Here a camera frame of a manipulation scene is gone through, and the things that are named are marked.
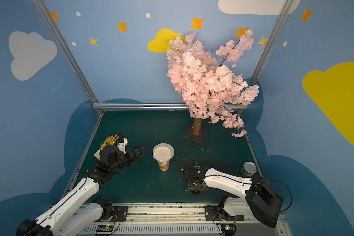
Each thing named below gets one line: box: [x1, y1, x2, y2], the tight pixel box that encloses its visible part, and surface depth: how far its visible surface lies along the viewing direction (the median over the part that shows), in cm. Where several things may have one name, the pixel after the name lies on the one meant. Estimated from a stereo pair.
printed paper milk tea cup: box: [152, 142, 175, 172], surface depth 82 cm
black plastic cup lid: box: [185, 177, 208, 196], surface depth 72 cm
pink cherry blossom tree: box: [166, 29, 260, 138], surface depth 71 cm
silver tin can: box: [240, 161, 258, 178], surface depth 87 cm
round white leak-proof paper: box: [152, 143, 175, 162], surface depth 81 cm
